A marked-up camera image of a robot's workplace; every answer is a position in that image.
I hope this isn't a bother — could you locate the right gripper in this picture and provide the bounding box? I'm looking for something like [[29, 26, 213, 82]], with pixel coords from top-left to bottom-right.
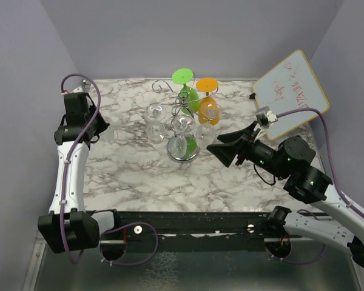
[[207, 120, 289, 179]]

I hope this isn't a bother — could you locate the clear wine glass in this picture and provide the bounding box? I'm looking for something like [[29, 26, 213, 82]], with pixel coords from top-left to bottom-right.
[[100, 125, 118, 144], [196, 102, 224, 142], [146, 104, 167, 144], [169, 115, 195, 159]]

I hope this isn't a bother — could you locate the orange plastic wine glass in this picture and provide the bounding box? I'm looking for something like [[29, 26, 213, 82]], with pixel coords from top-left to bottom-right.
[[197, 78, 220, 125]]

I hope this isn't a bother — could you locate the green plastic wine glass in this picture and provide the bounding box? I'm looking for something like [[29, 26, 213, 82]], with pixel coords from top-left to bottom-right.
[[172, 68, 200, 115]]

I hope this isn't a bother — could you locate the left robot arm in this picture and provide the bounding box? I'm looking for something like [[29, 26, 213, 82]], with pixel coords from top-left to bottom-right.
[[38, 92, 122, 258]]

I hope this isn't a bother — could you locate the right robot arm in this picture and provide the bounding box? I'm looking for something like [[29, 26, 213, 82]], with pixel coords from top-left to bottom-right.
[[207, 122, 364, 268]]

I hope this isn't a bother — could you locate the chrome wine glass rack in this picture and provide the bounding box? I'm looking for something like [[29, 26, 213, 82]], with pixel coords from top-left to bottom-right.
[[146, 68, 221, 164]]

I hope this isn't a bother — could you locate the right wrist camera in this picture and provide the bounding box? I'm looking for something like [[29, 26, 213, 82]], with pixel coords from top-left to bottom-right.
[[255, 106, 278, 137]]

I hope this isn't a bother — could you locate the whiteboard with yellow frame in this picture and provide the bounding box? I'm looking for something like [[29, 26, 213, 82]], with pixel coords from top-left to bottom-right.
[[249, 49, 331, 141]]

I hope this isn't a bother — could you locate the black front table rail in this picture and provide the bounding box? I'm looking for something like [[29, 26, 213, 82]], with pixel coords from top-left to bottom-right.
[[101, 211, 287, 253]]

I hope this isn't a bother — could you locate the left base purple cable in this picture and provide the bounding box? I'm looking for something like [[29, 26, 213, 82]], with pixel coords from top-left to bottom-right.
[[99, 222, 158, 267]]

